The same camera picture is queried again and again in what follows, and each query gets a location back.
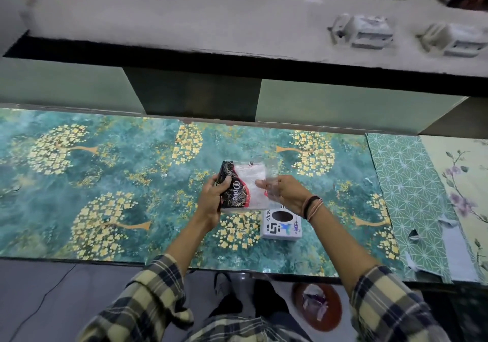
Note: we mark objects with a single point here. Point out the clear plastic bag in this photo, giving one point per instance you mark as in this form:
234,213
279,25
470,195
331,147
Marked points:
253,191

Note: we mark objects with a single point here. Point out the person's right forearm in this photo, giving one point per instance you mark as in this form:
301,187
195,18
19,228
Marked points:
339,246

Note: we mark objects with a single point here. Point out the person's left forearm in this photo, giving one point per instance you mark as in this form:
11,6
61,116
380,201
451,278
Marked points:
186,244

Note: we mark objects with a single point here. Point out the black wristband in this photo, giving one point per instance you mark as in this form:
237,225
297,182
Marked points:
308,205

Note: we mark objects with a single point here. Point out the green geometric patterned sheet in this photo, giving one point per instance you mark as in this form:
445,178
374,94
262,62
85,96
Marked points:
411,200

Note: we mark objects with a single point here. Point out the pink thread wristband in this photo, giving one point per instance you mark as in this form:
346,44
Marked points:
315,210

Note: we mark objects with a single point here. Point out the person's left thumb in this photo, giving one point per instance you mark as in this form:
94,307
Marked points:
225,184

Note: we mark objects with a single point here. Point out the teal gold tree table cover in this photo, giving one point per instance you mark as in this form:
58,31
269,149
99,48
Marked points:
114,185

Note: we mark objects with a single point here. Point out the cream floral patterned sheet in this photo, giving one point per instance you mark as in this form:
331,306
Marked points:
461,185

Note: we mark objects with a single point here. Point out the person's dark trousers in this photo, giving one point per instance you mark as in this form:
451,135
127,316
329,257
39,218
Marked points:
263,299

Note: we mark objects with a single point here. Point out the black and red packet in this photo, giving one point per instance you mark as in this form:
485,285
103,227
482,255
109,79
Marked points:
234,191

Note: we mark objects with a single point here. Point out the small white printed box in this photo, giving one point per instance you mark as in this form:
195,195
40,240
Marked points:
281,225

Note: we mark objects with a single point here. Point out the grey shoe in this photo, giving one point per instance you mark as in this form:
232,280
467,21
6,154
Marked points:
222,284

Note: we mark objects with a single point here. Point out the person's left hand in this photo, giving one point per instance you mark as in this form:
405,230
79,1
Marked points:
209,204

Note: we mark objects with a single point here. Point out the torn white paper piece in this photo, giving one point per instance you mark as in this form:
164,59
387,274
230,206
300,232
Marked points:
457,248

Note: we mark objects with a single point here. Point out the grey stone shelf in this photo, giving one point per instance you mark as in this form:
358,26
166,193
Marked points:
171,17

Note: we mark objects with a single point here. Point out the crumpled plastic wrapper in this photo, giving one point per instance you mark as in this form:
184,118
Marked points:
314,301

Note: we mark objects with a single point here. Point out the person's right thumb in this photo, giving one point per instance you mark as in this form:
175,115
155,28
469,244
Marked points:
264,183

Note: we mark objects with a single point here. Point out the plaid flannel shirt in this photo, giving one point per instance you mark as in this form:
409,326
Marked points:
385,307

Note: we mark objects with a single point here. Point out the white plastic device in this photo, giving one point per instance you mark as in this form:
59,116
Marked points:
453,40
366,31

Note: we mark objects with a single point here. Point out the person's right hand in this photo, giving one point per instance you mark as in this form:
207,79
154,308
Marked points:
289,193

